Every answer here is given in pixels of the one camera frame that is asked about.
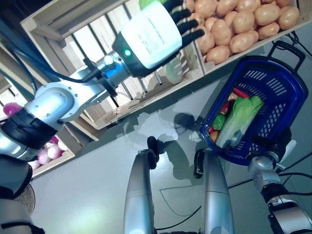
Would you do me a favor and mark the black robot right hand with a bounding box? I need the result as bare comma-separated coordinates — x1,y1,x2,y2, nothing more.
248,128,297,161

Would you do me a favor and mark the blue plastic shopping basket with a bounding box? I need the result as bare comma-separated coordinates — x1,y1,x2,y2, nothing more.
199,40,309,166

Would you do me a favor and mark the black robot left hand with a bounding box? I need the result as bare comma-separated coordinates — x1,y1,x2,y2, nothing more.
112,0,205,78

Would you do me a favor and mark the red chili pepper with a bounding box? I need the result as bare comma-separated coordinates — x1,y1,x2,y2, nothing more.
233,88,251,98

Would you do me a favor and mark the purple white turnip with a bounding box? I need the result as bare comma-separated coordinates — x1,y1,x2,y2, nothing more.
28,159,41,171
47,144,65,158
3,102,21,117
38,152,53,166

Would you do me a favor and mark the silver robot right leg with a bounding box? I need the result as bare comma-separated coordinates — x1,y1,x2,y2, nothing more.
194,148,236,234

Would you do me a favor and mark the brown potato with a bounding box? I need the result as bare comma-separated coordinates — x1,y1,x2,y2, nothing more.
254,3,281,26
277,6,300,30
257,22,280,40
196,28,215,54
206,46,231,64
233,11,256,34
229,33,257,53
211,19,232,46

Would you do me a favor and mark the brown woven basket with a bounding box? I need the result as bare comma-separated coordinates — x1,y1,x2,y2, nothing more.
13,182,36,215

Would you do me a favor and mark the silver robot leg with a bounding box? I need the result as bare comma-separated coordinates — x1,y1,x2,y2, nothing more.
194,148,236,234
123,136,161,234

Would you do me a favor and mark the silver robot left leg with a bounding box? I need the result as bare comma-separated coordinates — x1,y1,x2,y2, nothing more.
123,136,161,234

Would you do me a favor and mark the small green vegetable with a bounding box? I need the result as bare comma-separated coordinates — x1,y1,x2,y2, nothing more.
214,115,226,130

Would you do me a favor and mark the wooden display shelf dark frame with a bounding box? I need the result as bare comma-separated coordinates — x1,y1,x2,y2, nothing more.
0,0,312,142

